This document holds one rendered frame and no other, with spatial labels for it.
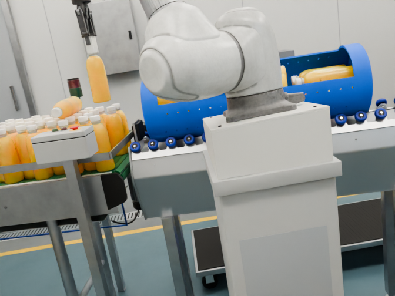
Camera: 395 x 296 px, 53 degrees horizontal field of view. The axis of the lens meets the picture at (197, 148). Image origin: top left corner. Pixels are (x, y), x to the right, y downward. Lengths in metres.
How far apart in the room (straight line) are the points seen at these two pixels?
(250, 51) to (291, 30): 4.20
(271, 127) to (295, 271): 0.40
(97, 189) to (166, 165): 0.29
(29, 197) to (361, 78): 1.36
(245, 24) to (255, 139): 0.28
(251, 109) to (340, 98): 0.63
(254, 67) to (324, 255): 0.52
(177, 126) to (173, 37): 0.74
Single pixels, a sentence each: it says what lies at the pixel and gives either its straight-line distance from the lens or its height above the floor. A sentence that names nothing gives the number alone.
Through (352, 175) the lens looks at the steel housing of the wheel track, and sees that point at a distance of 1.72.
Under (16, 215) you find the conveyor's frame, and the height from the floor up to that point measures 0.78.
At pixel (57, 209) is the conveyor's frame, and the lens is 1.71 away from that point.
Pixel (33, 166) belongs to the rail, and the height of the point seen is 0.96.
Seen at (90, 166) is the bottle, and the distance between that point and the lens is 1.66.
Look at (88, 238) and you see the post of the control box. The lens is 1.62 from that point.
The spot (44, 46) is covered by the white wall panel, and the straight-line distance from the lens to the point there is 5.18.
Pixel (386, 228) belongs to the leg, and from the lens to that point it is 2.03.
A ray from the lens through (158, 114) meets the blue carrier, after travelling 1.56.
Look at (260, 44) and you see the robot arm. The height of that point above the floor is 1.30.
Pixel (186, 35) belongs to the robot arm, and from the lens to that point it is 0.89.
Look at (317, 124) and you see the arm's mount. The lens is 1.00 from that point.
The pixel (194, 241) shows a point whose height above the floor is 0.15.
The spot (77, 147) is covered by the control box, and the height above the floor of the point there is 1.04.
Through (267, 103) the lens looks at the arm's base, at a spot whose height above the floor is 1.15.
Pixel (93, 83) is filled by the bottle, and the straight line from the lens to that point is 1.71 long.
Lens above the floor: 1.32
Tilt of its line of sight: 14 degrees down
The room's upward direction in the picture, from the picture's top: 9 degrees counter-clockwise
